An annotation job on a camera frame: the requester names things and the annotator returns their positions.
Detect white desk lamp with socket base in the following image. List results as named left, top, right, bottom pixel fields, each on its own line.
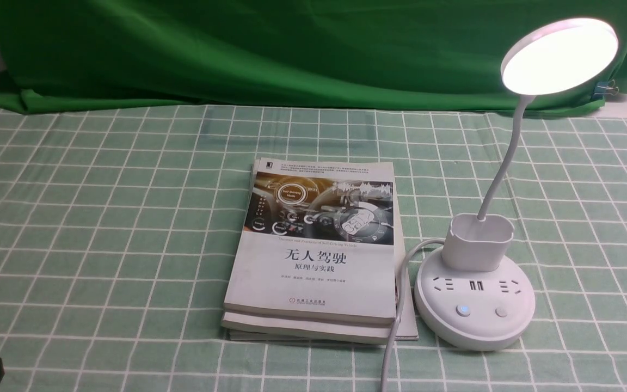
left=415, top=17, right=619, bottom=352

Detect white lamp power cable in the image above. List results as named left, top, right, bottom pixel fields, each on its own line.
left=379, top=238, right=446, bottom=392

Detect green checkered tablecloth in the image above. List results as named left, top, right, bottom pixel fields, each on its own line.
left=0, top=105, right=627, bottom=391

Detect green backdrop cloth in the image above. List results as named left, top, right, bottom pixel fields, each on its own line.
left=0, top=1, right=627, bottom=116

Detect self-driving textbook top book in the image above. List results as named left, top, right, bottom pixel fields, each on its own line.
left=224, top=158, right=397, bottom=326

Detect blue binder clip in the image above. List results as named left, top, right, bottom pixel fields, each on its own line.
left=591, top=79, right=619, bottom=100

